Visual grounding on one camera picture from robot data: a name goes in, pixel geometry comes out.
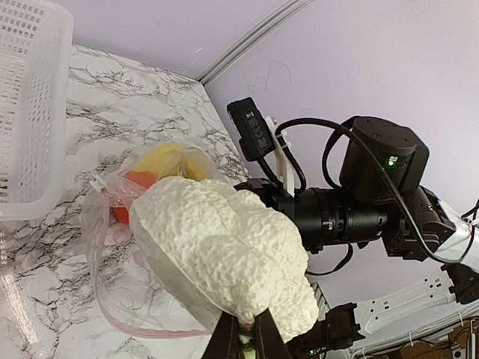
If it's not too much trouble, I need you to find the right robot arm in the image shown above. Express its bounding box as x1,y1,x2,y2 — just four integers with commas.
231,111,478,358

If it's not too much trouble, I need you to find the fake orange tomato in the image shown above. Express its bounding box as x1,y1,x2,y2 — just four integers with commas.
111,171,157,224

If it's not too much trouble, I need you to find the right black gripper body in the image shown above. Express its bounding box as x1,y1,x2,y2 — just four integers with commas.
234,178,297,224

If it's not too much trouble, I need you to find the white plastic basket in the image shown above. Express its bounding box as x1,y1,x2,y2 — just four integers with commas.
1,0,73,221

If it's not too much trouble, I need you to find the fake white cauliflower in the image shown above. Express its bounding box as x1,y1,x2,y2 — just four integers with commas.
129,177,318,341

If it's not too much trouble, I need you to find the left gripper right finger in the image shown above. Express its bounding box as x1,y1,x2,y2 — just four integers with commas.
254,309,293,359

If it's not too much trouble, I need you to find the right aluminium frame post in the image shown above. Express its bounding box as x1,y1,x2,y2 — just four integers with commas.
198,0,314,87

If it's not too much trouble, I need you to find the fake yellow fruit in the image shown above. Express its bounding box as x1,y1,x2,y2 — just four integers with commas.
132,142,209,181

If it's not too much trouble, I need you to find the clear zip top bag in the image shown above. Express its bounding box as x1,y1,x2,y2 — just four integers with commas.
80,141,223,339

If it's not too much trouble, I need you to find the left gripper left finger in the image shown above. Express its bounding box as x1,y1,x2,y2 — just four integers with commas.
201,312,243,359

